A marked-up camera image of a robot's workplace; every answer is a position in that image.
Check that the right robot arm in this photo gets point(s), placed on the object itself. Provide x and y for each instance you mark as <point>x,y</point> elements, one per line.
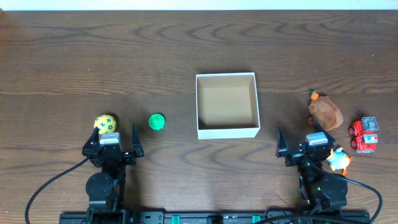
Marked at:
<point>323,191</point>

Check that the red toy fire truck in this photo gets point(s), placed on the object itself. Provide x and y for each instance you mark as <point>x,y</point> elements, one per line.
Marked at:
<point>364,135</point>

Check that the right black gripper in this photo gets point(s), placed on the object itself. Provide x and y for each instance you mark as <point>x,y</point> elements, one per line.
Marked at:
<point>282,151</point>

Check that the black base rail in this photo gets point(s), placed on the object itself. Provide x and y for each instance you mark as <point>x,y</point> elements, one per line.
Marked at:
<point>170,218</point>

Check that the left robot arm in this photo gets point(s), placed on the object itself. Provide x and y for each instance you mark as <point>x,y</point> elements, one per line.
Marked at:
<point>106,188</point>

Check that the brown plush toy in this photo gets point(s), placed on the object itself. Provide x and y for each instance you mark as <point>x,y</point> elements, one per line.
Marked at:
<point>323,110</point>

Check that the white cardboard box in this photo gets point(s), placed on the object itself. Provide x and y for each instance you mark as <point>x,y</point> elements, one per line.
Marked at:
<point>227,106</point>

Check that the blue and orange duck toy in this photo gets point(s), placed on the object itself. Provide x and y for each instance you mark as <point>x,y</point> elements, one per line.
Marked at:
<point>339,160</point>

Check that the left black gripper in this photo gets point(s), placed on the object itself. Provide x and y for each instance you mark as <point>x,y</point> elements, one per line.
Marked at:
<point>111,154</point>

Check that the yellow ball with blue letters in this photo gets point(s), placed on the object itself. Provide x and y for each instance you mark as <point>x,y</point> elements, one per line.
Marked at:
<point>105,124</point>

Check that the green ribbed toy top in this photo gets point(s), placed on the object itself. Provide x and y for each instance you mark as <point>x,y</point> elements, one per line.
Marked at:
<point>157,121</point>

